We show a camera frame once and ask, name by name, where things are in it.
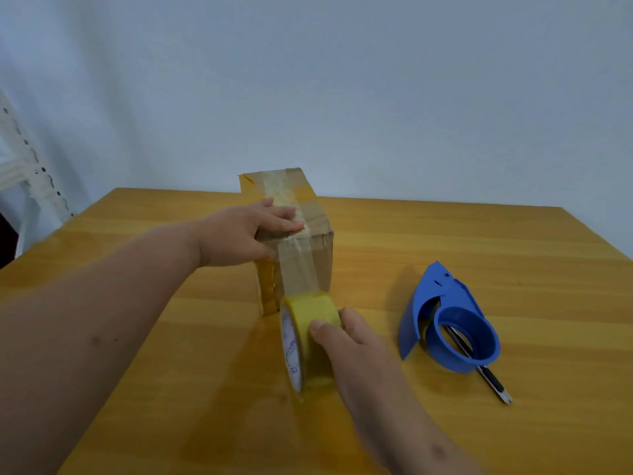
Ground person's left forearm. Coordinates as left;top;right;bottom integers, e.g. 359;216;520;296
0;221;202;475

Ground person's right hand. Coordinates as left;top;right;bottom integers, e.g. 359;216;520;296
309;306;413;425

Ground person's right forearm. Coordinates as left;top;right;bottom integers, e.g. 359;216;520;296
353;398;488;475

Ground blue plastic tape dispenser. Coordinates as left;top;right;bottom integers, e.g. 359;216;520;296
398;261;501;375

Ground white perforated metal shelf frame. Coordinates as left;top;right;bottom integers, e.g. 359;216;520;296
0;88;76;259

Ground yellow packing tape roll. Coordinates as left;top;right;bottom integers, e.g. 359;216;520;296
279;290;343;395

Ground taped brown cardboard box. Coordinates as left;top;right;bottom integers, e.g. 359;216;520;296
239;167;335;317

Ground person's left hand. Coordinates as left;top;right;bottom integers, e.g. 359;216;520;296
194;197;305;269

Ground black utility knife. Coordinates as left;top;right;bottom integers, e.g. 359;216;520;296
441;323;513;405

